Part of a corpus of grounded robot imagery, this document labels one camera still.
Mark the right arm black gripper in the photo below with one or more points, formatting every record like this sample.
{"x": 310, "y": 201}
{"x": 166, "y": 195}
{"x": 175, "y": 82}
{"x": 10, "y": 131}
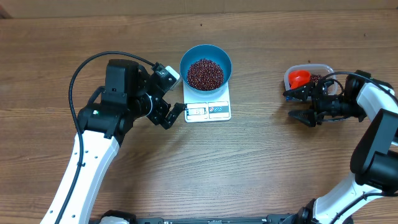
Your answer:
{"x": 316, "y": 116}

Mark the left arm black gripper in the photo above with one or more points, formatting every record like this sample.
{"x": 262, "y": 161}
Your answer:
{"x": 163, "y": 107}

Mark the orange measuring scoop blue handle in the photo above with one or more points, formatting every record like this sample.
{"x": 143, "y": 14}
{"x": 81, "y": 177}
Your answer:
{"x": 299, "y": 78}

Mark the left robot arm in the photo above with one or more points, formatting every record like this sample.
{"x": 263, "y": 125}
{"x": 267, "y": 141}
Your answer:
{"x": 129, "y": 93}

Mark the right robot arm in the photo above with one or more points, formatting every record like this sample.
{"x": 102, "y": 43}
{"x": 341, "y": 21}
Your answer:
{"x": 373, "y": 165}

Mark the white digital kitchen scale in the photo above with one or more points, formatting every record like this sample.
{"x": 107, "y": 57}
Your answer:
{"x": 206, "y": 107}

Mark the red beans in bowl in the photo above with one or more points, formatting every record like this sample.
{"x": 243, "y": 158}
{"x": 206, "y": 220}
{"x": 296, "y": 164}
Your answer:
{"x": 205, "y": 75}

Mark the blue metal bowl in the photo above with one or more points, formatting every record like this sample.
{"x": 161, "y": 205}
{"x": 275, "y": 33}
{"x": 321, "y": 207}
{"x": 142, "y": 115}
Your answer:
{"x": 210, "y": 52}

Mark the red beans in container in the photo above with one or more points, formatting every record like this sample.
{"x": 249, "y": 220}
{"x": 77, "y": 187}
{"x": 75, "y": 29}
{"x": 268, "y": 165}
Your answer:
{"x": 315, "y": 78}

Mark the clear plastic bean container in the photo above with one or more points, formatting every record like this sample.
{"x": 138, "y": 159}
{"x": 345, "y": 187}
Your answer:
{"x": 314, "y": 69}

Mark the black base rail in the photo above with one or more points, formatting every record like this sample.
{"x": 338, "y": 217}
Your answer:
{"x": 214, "y": 220}

